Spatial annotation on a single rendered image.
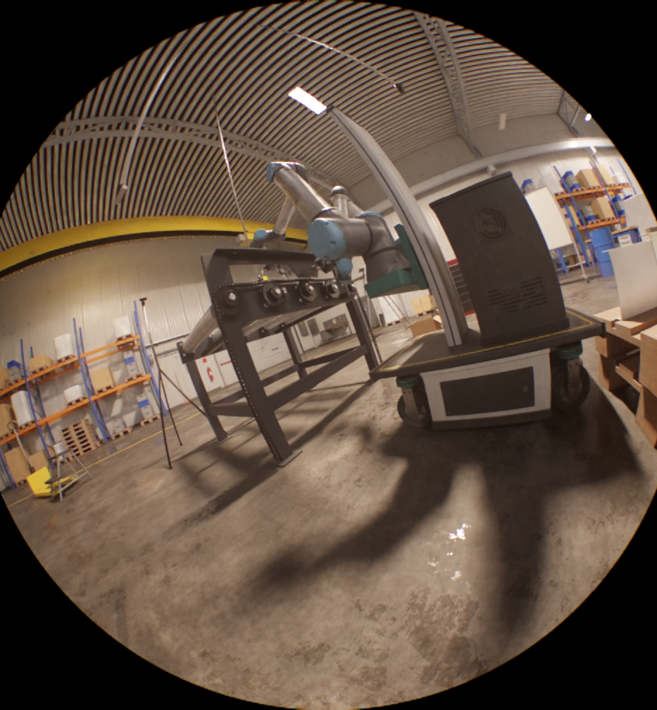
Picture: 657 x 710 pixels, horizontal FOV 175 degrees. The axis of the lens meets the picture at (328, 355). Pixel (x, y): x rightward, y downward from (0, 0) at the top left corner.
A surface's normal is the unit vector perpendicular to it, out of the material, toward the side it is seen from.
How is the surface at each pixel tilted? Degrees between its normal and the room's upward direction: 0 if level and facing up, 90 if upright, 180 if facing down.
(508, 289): 90
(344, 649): 0
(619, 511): 0
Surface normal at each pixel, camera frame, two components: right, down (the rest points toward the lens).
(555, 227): -0.83, 0.35
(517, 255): -0.65, 0.30
